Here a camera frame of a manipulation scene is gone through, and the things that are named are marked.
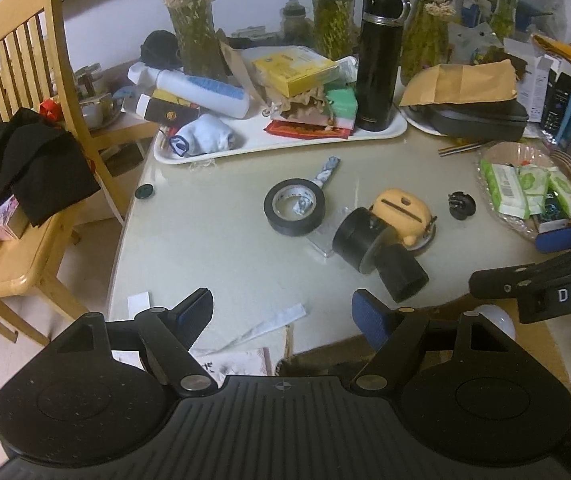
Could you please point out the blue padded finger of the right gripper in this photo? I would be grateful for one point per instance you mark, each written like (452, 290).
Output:
(554, 241)

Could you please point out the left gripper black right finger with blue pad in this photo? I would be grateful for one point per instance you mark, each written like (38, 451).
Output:
(395, 336)

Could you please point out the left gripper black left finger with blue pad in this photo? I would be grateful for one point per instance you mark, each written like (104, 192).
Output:
(168, 335)

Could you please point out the black cylinder tube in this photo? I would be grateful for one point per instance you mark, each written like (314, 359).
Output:
(400, 272)

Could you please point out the black round weight disc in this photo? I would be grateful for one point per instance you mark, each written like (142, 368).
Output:
(360, 237)

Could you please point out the small black mount knob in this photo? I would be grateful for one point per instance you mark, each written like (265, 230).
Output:
(461, 205)

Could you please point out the clear plastic phone case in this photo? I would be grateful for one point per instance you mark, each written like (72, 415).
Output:
(321, 239)

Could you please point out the orange cartoon figure case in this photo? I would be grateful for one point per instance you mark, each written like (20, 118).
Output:
(409, 216)

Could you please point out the black electrical tape roll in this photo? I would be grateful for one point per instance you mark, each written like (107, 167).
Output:
(294, 207)

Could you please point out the grey patterned stick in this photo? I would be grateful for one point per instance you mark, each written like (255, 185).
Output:
(326, 171)

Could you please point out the white paper square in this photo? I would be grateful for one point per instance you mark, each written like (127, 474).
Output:
(138, 303)

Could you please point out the green tissue pack right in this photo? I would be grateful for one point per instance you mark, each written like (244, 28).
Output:
(561, 186)

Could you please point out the green tissue pack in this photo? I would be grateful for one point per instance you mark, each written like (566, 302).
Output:
(505, 189)
(534, 181)
(561, 186)

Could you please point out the wicker basket with tissues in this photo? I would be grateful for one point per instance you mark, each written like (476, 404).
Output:
(518, 154)

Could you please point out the green tissue pack middle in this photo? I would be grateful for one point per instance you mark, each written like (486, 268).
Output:
(534, 181)

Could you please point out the white bulb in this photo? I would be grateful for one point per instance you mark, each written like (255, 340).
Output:
(499, 318)

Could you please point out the green tissue pack left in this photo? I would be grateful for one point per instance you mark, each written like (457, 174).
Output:
(505, 189)

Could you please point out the black zip case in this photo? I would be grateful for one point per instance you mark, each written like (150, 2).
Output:
(497, 121)

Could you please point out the small black round cap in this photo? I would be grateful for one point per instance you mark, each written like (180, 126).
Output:
(144, 191)

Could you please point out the chopsticks pair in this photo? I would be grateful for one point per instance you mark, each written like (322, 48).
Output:
(462, 148)

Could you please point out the pink box on chair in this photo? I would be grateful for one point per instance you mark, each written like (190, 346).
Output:
(13, 220)

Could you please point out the brown paper envelope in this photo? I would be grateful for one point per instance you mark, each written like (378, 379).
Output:
(462, 84)

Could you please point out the white rolled sock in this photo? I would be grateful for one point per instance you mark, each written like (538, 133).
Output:
(205, 135)

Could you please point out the black cloth on chair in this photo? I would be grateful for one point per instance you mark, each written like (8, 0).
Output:
(43, 165)

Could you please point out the white plastic tray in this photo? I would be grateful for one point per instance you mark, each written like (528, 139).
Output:
(251, 137)

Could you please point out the black yellow tube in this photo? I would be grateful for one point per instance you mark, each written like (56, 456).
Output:
(165, 113)

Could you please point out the wooden chair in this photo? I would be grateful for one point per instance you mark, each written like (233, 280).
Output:
(35, 73)

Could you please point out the red packet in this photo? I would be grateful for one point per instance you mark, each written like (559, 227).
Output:
(294, 130)

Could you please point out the crumpled brown paper bag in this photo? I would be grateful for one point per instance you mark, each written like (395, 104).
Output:
(310, 107)

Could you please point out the white blue lotion bottle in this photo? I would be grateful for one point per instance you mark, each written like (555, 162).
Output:
(212, 94)

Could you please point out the green box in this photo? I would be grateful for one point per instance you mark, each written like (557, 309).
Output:
(342, 101)

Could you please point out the black thermos bottle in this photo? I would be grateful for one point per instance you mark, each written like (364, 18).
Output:
(380, 40)

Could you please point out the glass vase right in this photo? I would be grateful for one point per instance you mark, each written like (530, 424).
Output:
(425, 40)

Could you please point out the glass vase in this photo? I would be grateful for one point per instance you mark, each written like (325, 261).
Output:
(334, 27)
(198, 45)
(425, 40)

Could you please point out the yellow cardboard box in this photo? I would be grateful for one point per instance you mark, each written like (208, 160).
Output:
(296, 70)

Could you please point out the black hat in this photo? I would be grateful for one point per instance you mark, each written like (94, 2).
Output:
(160, 50)

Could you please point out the glass vase left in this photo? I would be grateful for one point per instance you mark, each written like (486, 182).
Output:
(198, 45)

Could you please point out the glass vase middle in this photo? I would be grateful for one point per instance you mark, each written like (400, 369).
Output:
(334, 27)

